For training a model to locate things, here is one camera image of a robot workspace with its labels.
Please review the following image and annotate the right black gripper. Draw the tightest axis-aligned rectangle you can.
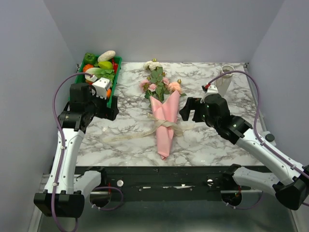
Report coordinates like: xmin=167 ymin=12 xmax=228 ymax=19
xmin=179 ymin=96 xmax=219 ymax=129

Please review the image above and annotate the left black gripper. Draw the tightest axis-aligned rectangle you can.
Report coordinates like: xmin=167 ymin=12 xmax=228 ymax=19
xmin=85 ymin=88 xmax=120 ymax=121

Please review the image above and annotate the cream ribbon gold lettering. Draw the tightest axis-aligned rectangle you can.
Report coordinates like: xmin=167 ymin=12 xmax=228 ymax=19
xmin=102 ymin=113 xmax=195 ymax=143

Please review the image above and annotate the pink wrapping paper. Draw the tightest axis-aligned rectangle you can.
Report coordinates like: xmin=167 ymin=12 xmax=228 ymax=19
xmin=150 ymin=91 xmax=180 ymax=160

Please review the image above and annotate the peach rose stem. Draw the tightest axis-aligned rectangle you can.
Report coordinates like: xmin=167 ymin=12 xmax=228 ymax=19
xmin=168 ymin=79 xmax=186 ymax=96

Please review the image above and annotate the pink rose stem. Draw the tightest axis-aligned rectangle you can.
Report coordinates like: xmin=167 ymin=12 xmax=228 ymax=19
xmin=140 ymin=80 xmax=157 ymax=99
xmin=155 ymin=77 xmax=170 ymax=102

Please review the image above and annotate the white rose stem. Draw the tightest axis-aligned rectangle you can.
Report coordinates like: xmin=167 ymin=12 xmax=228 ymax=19
xmin=143 ymin=58 xmax=165 ymax=82

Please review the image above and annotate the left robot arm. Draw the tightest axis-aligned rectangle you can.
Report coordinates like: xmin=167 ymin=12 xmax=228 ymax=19
xmin=34 ymin=79 xmax=119 ymax=218

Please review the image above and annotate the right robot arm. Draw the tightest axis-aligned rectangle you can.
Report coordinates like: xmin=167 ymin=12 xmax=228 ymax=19
xmin=180 ymin=94 xmax=309 ymax=210

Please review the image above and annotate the white ceramic vase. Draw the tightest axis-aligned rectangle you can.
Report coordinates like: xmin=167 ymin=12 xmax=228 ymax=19
xmin=214 ymin=65 xmax=235 ymax=97

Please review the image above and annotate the orange fruit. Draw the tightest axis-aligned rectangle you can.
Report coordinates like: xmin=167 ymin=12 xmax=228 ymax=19
xmin=106 ymin=88 xmax=112 ymax=98

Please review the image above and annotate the napa cabbage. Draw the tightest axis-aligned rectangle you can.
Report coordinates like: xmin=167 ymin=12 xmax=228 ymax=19
xmin=86 ymin=67 xmax=115 ymax=84

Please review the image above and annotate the red chili pepper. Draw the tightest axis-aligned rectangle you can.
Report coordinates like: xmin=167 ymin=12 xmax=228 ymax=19
xmin=112 ymin=58 xmax=118 ymax=74

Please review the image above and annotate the yellow-green mango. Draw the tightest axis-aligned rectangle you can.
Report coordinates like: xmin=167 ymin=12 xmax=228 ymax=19
xmin=98 ymin=61 xmax=113 ymax=70

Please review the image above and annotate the small orange pumpkin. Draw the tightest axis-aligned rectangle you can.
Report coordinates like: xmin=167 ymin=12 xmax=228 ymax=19
xmin=83 ymin=64 xmax=94 ymax=73

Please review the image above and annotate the green plastic tray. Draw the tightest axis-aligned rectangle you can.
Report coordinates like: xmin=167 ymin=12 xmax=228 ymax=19
xmin=69 ymin=55 xmax=123 ymax=109

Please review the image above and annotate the white potato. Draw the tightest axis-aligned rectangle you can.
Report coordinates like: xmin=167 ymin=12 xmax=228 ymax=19
xmin=98 ymin=50 xmax=116 ymax=62

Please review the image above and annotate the green bell pepper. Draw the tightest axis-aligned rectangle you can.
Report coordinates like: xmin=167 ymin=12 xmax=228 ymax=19
xmin=83 ymin=53 xmax=97 ymax=65

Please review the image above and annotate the white control box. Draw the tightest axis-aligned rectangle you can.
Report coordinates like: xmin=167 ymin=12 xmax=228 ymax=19
xmin=261 ymin=131 xmax=277 ymax=146

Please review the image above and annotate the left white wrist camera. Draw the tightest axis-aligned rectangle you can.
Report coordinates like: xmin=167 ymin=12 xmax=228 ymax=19
xmin=92 ymin=77 xmax=112 ymax=99

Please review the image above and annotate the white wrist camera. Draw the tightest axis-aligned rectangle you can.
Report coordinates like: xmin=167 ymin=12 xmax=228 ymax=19
xmin=200 ymin=85 xmax=218 ymax=103
xmin=92 ymin=77 xmax=112 ymax=99

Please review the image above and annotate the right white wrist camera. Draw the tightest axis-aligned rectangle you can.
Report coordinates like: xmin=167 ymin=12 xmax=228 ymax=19
xmin=200 ymin=85 xmax=218 ymax=103

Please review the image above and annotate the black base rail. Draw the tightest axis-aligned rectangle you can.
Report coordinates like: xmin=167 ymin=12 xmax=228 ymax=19
xmin=73 ymin=165 xmax=273 ymax=203

